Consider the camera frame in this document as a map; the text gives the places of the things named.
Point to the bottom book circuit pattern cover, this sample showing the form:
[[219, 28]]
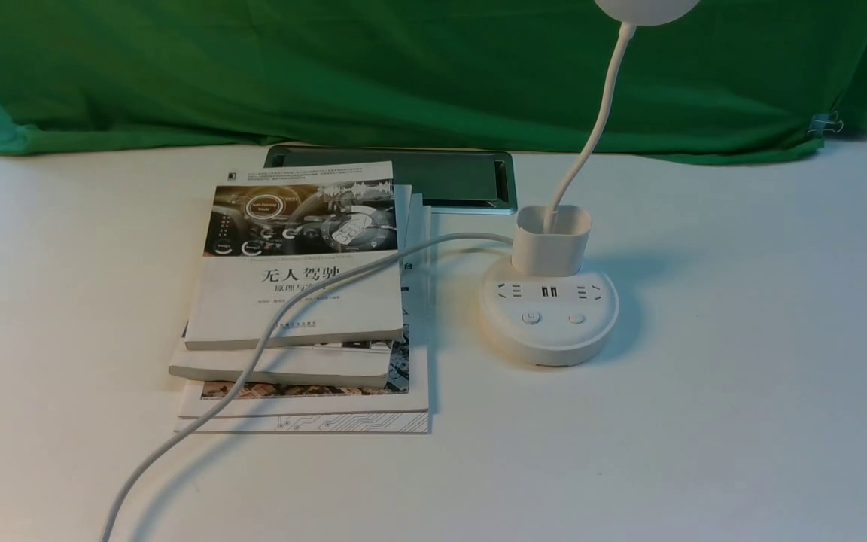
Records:
[[362, 370]]

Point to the top book autonomous driving cover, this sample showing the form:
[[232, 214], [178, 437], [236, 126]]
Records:
[[294, 301]]

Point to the white desk lamp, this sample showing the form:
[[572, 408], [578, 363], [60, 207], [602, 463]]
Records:
[[544, 305]]

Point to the metal binder clip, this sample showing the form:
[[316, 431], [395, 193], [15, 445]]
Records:
[[825, 123]]

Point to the green backdrop cloth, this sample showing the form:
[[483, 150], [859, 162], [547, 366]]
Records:
[[731, 82]]

